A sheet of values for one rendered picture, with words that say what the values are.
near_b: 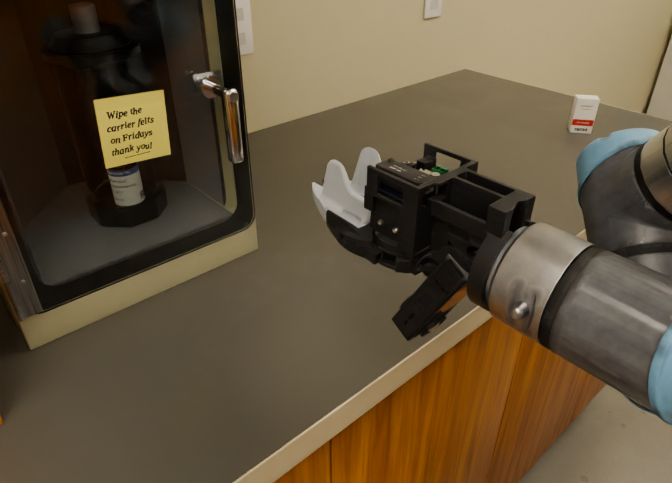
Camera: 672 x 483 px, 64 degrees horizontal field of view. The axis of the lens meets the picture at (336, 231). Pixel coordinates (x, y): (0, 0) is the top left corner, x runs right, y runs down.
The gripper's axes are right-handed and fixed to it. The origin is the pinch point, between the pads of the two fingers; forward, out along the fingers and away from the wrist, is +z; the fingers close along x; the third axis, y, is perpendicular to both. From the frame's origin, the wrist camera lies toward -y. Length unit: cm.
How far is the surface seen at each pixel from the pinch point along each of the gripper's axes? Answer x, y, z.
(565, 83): -186, -40, 65
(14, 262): 24.6, -8.0, 21.7
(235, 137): -0.2, 0.8, 16.5
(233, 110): -0.3, 4.0, 16.4
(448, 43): -104, -12, 65
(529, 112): -90, -20, 28
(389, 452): -7.5, -42.4, -4.4
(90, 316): 19.0, -19.4, 22.8
